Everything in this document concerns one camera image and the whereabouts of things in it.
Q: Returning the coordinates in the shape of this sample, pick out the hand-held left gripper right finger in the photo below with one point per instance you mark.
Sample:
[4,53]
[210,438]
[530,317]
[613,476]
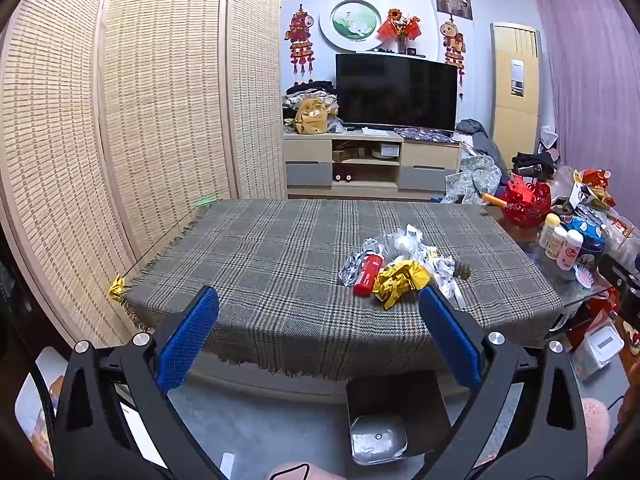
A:
[450,340]

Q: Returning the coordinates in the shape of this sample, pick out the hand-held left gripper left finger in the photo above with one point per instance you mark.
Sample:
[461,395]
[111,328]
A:
[190,340]

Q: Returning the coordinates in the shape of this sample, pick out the white paper wrapper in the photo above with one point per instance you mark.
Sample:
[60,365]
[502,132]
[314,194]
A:
[446,280]

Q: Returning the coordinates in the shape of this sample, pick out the yellow wrapper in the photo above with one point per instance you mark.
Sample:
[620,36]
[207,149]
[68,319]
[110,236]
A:
[400,282]

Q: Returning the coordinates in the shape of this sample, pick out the black trash bin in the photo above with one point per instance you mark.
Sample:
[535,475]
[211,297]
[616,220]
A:
[390,395]

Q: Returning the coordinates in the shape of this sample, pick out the red tube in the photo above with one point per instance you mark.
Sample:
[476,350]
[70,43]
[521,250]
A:
[367,275]

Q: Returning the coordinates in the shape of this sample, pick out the small dark round object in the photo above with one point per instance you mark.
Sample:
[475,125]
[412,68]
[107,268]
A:
[464,271]

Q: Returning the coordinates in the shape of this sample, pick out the small yellow object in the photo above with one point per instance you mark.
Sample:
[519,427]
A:
[117,289]

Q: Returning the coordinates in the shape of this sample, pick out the clear crumpled plastic bag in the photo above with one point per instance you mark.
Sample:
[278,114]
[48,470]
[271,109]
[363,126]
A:
[405,241]

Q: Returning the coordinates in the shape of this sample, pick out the grey plaid tablecloth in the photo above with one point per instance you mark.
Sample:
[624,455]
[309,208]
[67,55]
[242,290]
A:
[275,270]

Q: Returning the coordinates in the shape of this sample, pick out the silver crumpled wrapper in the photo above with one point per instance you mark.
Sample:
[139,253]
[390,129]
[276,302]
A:
[356,262]

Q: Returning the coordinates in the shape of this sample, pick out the small white bottle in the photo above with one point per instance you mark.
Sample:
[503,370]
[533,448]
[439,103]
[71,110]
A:
[555,244]

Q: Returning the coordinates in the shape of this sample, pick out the orange stick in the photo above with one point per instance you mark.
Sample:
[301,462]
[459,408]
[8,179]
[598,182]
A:
[495,200]

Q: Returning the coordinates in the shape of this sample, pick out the white and pink bottle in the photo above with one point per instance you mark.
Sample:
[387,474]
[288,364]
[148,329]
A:
[569,251]

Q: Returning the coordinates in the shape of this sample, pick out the pink hairbrush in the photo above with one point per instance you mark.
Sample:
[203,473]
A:
[585,276]

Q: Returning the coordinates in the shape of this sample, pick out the white storage box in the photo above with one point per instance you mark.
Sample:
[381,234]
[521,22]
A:
[600,350]

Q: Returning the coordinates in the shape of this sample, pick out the red openwork basket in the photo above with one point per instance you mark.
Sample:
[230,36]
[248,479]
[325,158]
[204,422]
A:
[525,202]

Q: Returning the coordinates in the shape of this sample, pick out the floral grey cloth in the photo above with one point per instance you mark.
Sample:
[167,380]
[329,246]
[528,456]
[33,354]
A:
[475,180]

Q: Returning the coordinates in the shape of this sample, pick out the blue round tin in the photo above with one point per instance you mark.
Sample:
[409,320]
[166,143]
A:
[592,242]

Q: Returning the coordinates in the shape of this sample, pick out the black bag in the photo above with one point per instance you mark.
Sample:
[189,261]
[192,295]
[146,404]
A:
[532,162]

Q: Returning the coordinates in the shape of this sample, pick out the grey clothes pile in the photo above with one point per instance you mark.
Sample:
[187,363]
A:
[480,137]

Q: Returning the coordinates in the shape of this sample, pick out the dark patterned cloth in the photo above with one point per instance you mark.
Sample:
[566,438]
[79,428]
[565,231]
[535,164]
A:
[425,134]

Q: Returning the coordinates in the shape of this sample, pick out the woven folding screen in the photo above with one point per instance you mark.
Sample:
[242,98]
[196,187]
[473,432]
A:
[125,135]

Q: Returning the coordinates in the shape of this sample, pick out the beige and grey television cabinet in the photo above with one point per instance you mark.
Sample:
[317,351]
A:
[310,152]

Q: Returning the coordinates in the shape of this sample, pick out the beige standing air conditioner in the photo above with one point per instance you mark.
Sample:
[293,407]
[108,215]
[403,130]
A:
[515,110]

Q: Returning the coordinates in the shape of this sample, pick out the yellow plush backpack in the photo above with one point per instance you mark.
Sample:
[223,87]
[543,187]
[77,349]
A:
[311,117]

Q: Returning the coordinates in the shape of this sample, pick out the black flat television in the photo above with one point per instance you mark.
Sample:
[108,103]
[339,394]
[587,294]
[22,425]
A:
[395,92]

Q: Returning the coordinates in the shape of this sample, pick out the pile of dark clothes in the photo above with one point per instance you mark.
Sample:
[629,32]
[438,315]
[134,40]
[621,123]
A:
[310,91]

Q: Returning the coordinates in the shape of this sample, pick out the red cow hanging decoration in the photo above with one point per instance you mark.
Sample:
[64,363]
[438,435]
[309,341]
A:
[452,42]

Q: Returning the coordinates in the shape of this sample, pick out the purple curtain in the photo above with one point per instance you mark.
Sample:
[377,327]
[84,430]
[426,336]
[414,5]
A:
[595,70]

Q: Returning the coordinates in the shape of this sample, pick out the vase with flowers and flags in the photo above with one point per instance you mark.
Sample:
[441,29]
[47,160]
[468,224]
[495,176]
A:
[398,30]

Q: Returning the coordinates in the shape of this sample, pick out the red fish hanging decoration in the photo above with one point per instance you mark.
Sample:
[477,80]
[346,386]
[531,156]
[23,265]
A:
[300,40]

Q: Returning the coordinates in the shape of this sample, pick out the round white wall art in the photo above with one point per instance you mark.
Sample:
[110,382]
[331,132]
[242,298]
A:
[351,24]

